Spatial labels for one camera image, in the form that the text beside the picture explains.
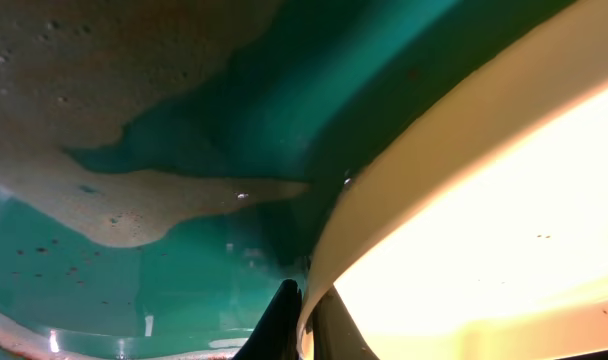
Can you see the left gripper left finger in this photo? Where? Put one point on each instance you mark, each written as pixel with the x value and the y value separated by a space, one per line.
pixel 274 337

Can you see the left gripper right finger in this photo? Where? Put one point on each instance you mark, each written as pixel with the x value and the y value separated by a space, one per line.
pixel 335 334

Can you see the yellow-green plate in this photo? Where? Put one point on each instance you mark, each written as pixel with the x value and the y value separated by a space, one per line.
pixel 481 232

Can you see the teal plastic tray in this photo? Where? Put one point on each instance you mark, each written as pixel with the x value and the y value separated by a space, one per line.
pixel 165 165

